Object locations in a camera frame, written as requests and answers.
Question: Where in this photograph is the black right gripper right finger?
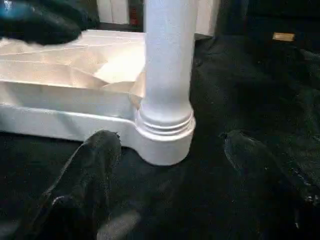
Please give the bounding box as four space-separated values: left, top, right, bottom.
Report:
219 130 320 240

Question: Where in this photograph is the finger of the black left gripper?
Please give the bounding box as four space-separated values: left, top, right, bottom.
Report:
0 0 100 46

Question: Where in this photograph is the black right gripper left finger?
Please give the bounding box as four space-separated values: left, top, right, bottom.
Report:
22 129 123 240

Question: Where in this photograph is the white plastic table top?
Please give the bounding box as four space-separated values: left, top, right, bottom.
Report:
0 29 196 167

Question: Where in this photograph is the white plastic table leg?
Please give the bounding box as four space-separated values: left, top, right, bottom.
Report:
136 0 196 135

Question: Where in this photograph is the black work mat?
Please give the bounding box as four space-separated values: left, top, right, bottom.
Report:
0 22 320 240

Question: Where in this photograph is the small yellow-brown block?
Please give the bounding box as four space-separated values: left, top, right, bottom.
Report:
272 32 296 42

